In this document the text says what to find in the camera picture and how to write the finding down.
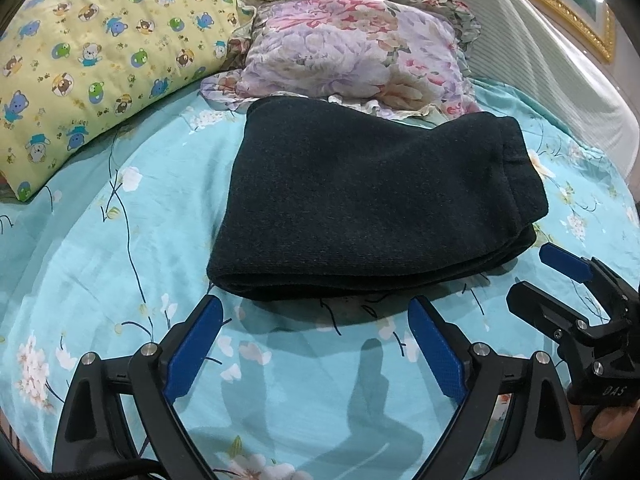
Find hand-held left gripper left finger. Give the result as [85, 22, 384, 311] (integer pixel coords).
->
[51, 294, 225, 480]

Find black knit pants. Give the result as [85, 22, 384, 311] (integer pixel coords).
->
[206, 96, 550, 304]

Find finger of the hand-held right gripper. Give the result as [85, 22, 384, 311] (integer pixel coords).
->
[540, 241, 640, 323]
[506, 281, 608, 361]

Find white padded headboard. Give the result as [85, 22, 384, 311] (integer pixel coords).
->
[235, 0, 640, 197]

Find person's right hand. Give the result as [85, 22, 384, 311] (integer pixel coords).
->
[589, 402, 640, 442]

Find yellow bear print pillow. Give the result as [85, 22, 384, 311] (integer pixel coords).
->
[0, 0, 252, 204]

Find turquoise floral bed sheet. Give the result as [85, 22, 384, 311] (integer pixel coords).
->
[0, 77, 640, 480]

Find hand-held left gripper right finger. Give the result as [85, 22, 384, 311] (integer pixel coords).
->
[407, 296, 581, 480]

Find floral ruffled pillow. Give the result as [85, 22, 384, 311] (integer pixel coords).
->
[200, 0, 484, 122]

